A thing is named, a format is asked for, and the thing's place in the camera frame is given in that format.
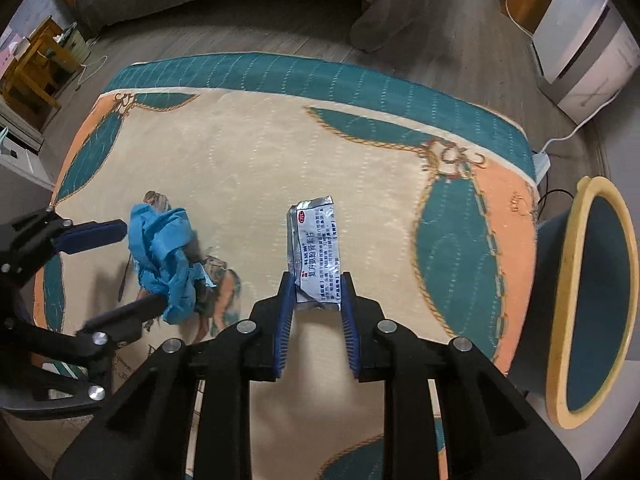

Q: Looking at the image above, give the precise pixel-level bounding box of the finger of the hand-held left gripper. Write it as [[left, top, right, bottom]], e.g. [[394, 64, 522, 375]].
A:
[[0, 206, 127, 287], [29, 294, 169, 404]]

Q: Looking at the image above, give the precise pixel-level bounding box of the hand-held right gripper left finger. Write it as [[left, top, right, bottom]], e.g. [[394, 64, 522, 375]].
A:
[[51, 271, 297, 480]]

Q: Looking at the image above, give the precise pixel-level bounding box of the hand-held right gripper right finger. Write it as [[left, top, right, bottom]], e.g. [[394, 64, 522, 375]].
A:
[[339, 271, 582, 480]]

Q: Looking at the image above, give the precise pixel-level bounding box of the blue glove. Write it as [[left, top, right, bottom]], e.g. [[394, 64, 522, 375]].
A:
[[127, 202, 211, 324]]

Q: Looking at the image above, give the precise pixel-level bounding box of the silver medicine sachet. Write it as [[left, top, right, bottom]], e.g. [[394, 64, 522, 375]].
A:
[[285, 194, 346, 311]]

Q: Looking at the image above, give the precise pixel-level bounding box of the teal bin with yellow rim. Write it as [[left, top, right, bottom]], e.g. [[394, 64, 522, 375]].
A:
[[510, 176, 640, 430]]

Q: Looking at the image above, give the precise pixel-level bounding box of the white low shelf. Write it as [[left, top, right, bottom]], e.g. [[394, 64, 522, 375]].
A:
[[0, 105, 54, 189]]

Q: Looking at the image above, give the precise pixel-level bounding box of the wooden nightstand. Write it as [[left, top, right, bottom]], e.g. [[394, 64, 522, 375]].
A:
[[0, 16, 84, 112]]

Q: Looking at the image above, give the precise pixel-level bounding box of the pale green container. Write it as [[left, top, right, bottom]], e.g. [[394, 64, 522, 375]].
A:
[[58, 23, 91, 59]]

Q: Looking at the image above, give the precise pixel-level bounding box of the teal orange patterned mat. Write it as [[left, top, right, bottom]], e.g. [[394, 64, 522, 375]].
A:
[[32, 51, 549, 480]]

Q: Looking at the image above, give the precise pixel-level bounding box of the white air purifier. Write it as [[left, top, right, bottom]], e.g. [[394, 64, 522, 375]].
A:
[[529, 0, 640, 127]]

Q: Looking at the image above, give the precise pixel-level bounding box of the white floor cable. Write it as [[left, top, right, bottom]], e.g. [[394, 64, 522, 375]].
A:
[[74, 53, 109, 89]]

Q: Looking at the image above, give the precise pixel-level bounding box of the black cable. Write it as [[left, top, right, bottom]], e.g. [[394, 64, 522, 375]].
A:
[[537, 188, 577, 211]]

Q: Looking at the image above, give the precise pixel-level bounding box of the white purifier power cable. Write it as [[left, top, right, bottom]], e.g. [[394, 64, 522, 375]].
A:
[[537, 94, 614, 157]]

